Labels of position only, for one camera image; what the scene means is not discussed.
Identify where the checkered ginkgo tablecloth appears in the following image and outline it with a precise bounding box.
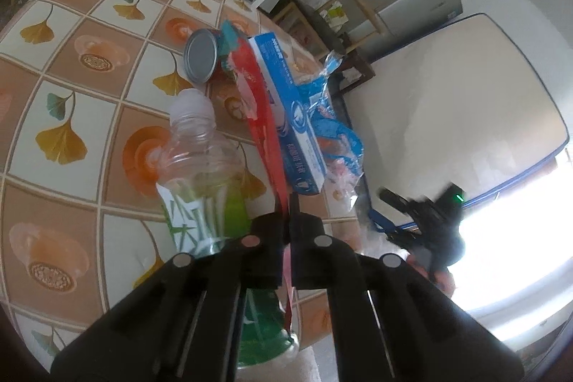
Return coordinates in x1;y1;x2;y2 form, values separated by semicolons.
0;0;373;373

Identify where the red snack bag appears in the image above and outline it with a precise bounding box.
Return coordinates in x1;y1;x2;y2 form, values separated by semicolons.
216;19;301;332

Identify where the right hand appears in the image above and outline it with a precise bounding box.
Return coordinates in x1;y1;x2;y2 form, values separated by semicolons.
406;254;456;298

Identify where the green label plastic bottle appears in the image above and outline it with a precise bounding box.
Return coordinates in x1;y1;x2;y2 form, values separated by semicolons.
155;88;298;378

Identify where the white leaning mattress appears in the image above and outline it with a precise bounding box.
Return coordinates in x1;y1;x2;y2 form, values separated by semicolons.
344;14;569;227

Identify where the blue crinkled plastic wrapper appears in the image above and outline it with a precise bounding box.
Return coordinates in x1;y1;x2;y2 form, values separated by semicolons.
297;50;364;211

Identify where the silver tin can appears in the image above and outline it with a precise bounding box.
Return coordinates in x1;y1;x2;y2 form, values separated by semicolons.
183;28;233;83

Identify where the blue toothpaste box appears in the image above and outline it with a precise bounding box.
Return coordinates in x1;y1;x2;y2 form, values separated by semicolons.
249;33;326;196

